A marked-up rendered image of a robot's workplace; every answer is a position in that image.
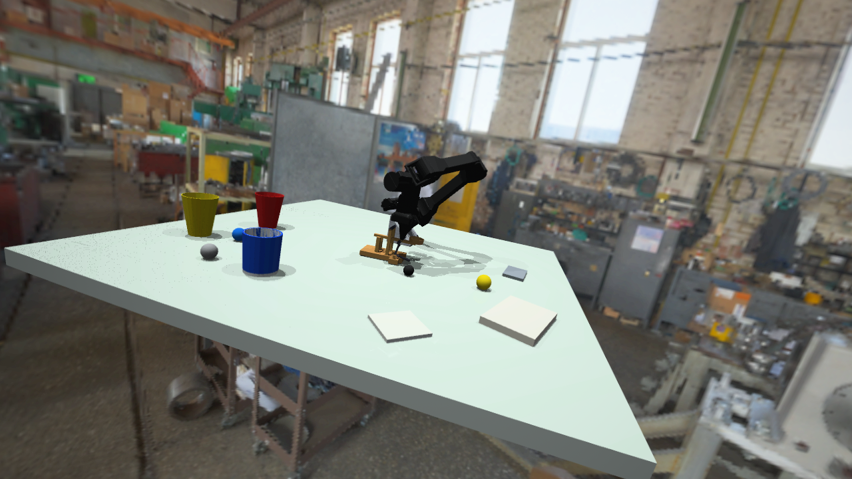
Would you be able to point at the dark red cup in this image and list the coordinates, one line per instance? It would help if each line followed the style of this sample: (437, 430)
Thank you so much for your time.
(268, 208)

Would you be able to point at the blue mug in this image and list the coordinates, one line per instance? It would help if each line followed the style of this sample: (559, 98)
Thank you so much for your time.
(261, 248)

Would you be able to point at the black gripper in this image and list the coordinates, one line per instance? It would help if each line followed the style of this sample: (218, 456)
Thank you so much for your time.
(404, 217)

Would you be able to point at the yellow ball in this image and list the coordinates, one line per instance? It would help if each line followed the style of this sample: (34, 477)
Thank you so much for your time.
(483, 282)

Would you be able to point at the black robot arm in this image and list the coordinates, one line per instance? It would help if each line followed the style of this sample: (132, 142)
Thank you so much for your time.
(429, 169)

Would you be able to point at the olive yellow cup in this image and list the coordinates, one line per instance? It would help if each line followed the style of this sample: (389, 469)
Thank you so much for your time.
(199, 211)

